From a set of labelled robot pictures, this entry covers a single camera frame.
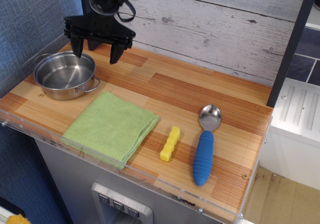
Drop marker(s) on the yellow plastic toy block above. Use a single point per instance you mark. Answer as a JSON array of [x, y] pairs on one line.
[[169, 146]]

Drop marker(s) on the dark vertical post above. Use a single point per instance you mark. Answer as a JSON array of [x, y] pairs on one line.
[[290, 51]]

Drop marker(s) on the yellow object bottom left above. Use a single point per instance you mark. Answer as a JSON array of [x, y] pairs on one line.
[[17, 219]]

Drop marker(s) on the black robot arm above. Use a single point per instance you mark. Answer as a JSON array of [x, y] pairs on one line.
[[110, 8]]

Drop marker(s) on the green folded cloth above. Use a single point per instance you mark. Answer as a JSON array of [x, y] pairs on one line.
[[110, 129]]

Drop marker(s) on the silver metal pan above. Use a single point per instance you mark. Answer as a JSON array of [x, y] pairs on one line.
[[64, 76]]

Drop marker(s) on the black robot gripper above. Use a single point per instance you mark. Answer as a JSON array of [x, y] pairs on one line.
[[104, 29]]

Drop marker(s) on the blue handled metal spoon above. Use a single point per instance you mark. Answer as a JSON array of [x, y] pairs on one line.
[[209, 119]]

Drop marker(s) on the white ridged cabinet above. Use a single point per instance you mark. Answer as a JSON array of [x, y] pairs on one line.
[[291, 144]]

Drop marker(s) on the silver button control panel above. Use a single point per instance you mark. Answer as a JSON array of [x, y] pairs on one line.
[[114, 207]]

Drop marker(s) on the clear acrylic table guard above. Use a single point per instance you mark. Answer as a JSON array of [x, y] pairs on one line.
[[167, 188]]

